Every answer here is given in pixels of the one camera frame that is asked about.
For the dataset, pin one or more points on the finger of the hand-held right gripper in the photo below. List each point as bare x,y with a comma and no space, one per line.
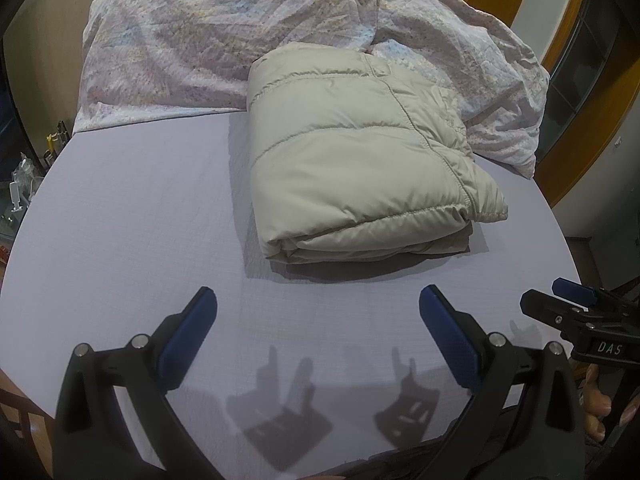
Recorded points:
572,290
545,310

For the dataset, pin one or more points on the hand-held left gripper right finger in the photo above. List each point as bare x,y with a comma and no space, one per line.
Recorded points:
450,340

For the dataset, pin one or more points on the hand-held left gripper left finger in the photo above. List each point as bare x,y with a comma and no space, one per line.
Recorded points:
187,340

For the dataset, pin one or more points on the cream puffer jacket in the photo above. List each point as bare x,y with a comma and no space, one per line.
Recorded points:
350,170

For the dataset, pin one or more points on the person's right hand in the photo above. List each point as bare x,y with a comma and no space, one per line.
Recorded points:
597,400

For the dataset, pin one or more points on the bed with lavender sheet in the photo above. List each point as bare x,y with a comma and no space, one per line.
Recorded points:
125,235

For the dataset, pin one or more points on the bedside clutter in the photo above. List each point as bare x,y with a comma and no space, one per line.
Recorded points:
25,175

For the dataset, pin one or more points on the floral patterned blanket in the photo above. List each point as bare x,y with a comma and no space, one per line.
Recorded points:
175,50

